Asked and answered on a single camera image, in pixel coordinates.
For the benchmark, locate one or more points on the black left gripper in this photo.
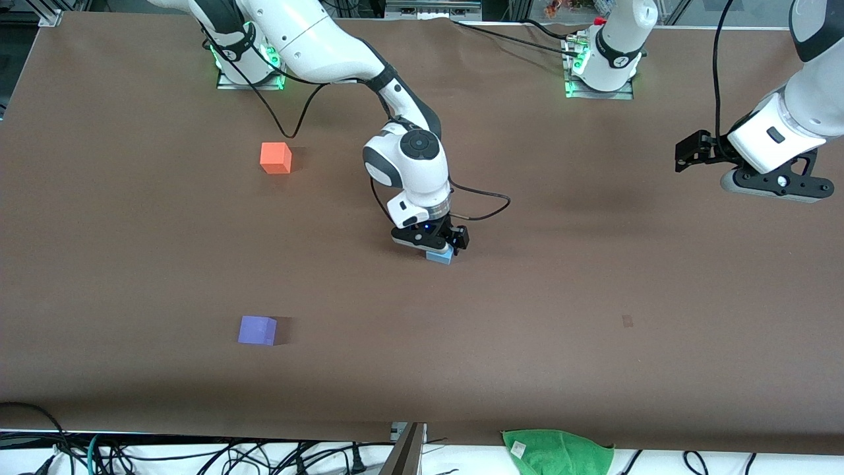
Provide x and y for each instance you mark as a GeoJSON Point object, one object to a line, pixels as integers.
{"type": "Point", "coordinates": [713, 148]}

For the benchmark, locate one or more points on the orange cube block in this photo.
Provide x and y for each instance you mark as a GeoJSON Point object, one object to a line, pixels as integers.
{"type": "Point", "coordinates": [273, 158]}

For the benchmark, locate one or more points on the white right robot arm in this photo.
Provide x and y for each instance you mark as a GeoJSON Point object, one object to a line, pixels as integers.
{"type": "Point", "coordinates": [310, 33]}

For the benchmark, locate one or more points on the brown table cover sheet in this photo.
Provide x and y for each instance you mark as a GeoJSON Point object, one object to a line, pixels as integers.
{"type": "Point", "coordinates": [422, 369]}

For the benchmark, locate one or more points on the aluminium profile post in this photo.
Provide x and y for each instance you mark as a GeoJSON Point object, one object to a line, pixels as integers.
{"type": "Point", "coordinates": [405, 456]}

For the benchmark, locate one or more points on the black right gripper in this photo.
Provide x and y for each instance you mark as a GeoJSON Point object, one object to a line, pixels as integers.
{"type": "Point", "coordinates": [443, 230]}

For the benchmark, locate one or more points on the aluminium frame corner bracket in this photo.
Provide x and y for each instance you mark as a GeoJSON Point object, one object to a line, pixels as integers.
{"type": "Point", "coordinates": [51, 13]}

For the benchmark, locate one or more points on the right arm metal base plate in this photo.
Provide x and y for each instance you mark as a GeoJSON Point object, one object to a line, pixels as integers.
{"type": "Point", "coordinates": [264, 84]}

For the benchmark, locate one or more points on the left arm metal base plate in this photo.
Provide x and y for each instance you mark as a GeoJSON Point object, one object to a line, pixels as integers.
{"type": "Point", "coordinates": [597, 94]}

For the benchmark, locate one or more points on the grey background device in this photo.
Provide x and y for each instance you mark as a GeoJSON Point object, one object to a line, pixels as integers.
{"type": "Point", "coordinates": [432, 8]}

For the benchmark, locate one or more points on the green towel cloth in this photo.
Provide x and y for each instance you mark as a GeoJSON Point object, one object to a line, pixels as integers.
{"type": "Point", "coordinates": [560, 455]}

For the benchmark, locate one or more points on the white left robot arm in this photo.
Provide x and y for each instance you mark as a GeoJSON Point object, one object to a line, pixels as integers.
{"type": "Point", "coordinates": [791, 119]}

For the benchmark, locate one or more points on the purple cube block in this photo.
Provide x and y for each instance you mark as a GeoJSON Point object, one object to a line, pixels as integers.
{"type": "Point", "coordinates": [256, 330]}

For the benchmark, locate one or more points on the blue cube block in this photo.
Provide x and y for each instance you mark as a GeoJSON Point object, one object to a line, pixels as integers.
{"type": "Point", "coordinates": [440, 258]}

